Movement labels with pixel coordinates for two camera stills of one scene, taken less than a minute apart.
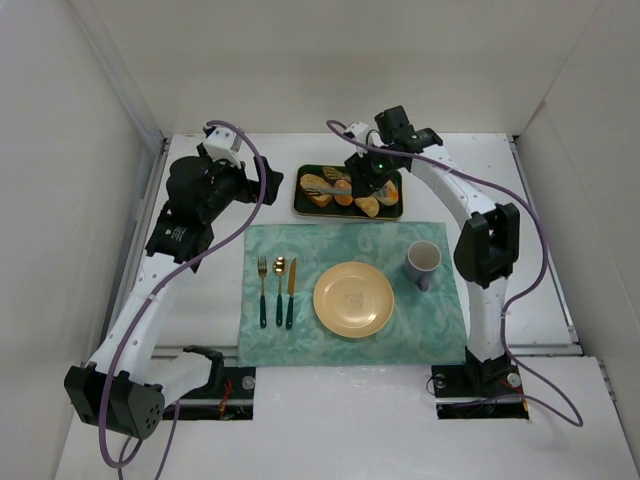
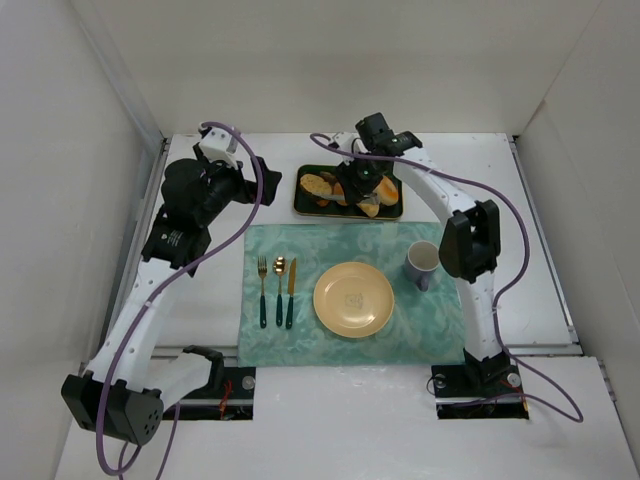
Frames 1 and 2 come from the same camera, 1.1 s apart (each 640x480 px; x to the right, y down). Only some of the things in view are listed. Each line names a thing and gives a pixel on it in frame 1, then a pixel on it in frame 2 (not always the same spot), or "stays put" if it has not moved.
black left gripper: [263, 180] stays put
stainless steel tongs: [315, 190] to [368, 200]
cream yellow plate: [353, 299] stays put
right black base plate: [478, 392] stays put
